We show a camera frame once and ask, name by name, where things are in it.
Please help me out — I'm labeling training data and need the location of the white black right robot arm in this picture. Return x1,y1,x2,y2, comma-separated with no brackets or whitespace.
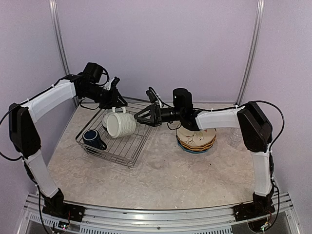
134,87,275,216

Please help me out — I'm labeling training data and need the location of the dark teal bowl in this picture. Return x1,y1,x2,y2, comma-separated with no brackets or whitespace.
101,114,109,131

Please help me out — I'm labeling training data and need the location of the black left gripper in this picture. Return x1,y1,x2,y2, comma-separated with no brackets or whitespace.
81,83,127,109

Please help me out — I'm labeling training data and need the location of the yellow polka dot plate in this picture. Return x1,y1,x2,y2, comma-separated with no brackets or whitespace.
181,143,213,151

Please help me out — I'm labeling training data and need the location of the right aluminium corner post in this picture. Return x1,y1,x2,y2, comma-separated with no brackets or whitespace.
235,0,265,104

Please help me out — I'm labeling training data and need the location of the aluminium corner post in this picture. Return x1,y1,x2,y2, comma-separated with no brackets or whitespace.
48,0,70,75
235,0,265,104

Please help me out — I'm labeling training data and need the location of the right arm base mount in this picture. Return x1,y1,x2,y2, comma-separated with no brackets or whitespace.
233,202,275,221

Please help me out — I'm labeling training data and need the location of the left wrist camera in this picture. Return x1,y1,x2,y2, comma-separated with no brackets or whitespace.
103,77,120,91

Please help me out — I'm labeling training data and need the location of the dark blue mug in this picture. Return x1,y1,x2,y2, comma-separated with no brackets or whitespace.
82,129,107,150

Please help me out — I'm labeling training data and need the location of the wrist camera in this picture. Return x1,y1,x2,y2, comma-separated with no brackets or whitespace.
103,77,120,91
146,86,164,108

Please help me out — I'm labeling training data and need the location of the wire dish rack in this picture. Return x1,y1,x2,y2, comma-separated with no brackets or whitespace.
75,109,156,168

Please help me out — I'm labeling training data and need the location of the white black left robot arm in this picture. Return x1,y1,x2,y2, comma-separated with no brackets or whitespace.
8,62,128,217

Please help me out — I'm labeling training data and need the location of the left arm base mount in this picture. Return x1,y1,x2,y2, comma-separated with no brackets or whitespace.
42,203,85,222

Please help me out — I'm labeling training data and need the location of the left aluminium corner post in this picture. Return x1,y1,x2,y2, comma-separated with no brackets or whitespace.
48,0,70,75

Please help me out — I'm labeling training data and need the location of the cream ribbed mug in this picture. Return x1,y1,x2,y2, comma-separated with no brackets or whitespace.
106,107,136,138

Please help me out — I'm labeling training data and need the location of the cream plate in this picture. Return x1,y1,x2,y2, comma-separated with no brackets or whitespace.
176,127,216,146

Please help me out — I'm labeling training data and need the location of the clear glass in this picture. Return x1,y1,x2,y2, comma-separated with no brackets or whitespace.
227,138,243,148
230,128,242,140

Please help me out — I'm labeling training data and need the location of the aluminium front rail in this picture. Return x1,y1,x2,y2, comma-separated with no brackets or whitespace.
23,192,297,234

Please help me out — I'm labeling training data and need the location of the blue polka dot plate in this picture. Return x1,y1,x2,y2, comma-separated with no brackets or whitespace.
177,140,209,154

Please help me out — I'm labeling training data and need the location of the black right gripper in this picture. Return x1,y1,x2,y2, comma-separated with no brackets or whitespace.
134,104,183,127

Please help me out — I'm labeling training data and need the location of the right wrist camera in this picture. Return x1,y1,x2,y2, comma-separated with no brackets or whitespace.
146,86,164,108

